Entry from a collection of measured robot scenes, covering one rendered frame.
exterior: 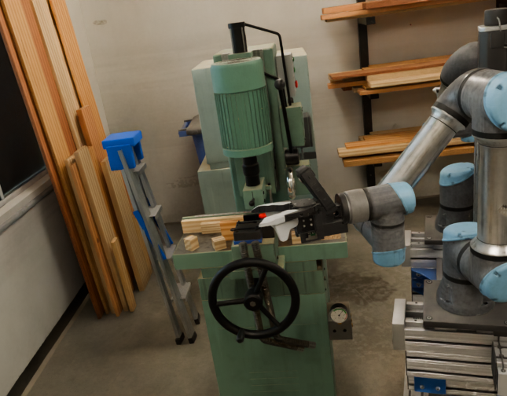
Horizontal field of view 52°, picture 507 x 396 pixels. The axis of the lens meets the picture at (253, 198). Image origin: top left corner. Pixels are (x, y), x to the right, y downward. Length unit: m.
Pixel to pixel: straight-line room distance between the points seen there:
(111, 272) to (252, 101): 1.88
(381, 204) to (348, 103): 3.07
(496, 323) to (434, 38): 3.04
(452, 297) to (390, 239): 0.37
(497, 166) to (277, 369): 1.15
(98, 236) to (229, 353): 1.45
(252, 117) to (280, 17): 2.45
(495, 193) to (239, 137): 0.82
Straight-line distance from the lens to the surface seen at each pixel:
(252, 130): 1.71
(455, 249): 1.44
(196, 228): 1.95
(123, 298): 3.34
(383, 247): 1.21
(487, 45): 1.57
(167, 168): 4.38
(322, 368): 2.01
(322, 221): 1.15
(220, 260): 1.79
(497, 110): 1.18
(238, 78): 1.67
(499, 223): 1.30
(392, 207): 1.17
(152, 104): 4.28
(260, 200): 1.81
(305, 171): 1.12
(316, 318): 1.88
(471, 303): 1.51
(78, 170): 3.07
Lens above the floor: 1.66
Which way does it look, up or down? 20 degrees down
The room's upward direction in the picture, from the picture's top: 8 degrees counter-clockwise
